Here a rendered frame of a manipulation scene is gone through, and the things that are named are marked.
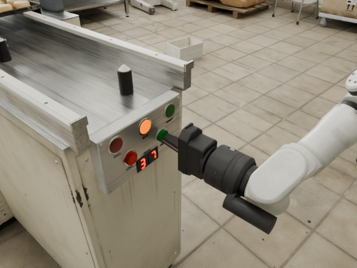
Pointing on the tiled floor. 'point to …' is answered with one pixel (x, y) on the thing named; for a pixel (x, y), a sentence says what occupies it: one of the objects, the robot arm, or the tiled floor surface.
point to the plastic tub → (185, 49)
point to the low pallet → (214, 5)
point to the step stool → (301, 6)
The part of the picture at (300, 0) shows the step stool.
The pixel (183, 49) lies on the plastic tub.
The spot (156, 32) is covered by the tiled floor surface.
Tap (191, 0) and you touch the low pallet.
